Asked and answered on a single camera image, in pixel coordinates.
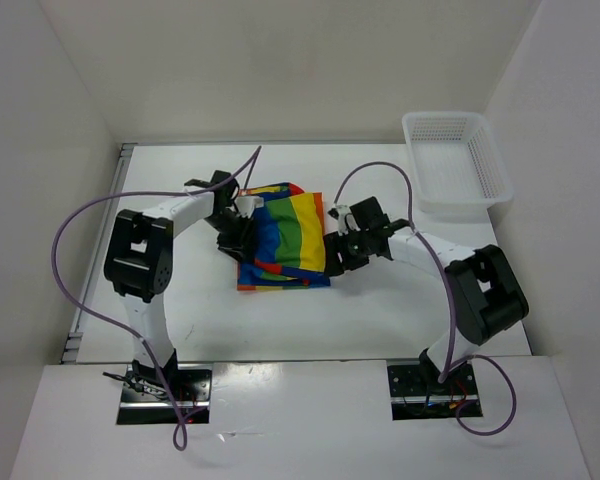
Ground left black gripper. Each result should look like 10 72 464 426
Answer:
204 209 259 265

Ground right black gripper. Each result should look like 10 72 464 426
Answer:
323 225 372 276

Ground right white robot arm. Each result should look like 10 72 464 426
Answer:
324 197 529 393

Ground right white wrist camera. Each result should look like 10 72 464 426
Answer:
327 205 359 236

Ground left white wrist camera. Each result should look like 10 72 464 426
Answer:
234 195 264 218

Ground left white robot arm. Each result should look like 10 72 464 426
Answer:
104 170 261 400

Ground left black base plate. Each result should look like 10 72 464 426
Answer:
115 363 212 426

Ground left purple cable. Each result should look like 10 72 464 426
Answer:
50 144 264 452

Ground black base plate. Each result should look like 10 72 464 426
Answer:
387 360 483 421
115 363 212 426

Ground white plastic basket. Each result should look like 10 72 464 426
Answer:
402 111 514 215

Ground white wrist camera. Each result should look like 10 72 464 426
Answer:
327 205 359 236
234 195 264 218

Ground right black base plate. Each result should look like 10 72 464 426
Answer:
387 360 483 421

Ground rainbow striped shorts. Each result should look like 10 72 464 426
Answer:
237 182 331 291

